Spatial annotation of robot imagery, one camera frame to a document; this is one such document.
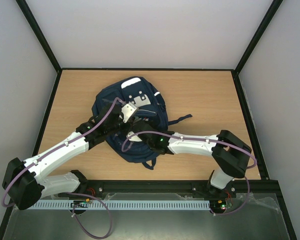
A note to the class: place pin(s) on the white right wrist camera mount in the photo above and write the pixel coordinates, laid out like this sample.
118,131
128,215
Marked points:
132,137

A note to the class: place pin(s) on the navy blue student backpack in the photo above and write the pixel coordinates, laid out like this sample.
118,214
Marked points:
151,105

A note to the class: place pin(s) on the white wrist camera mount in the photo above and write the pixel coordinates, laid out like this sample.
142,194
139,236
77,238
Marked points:
132,137
128,111

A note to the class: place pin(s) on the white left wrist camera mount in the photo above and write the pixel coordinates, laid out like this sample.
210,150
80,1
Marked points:
128,111

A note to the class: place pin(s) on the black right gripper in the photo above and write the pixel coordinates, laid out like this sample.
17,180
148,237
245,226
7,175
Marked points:
156,142

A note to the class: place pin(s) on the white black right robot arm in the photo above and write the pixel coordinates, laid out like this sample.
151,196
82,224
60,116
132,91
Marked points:
230,153

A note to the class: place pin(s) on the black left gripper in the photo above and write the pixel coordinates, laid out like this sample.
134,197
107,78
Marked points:
131,121

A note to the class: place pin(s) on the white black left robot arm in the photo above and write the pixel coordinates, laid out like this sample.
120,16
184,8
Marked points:
27,181

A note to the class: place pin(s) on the black aluminium frame rail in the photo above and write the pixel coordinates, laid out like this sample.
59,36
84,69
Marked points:
181,187

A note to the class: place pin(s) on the light blue slotted cable duct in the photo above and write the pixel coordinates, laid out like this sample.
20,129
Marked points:
116,205

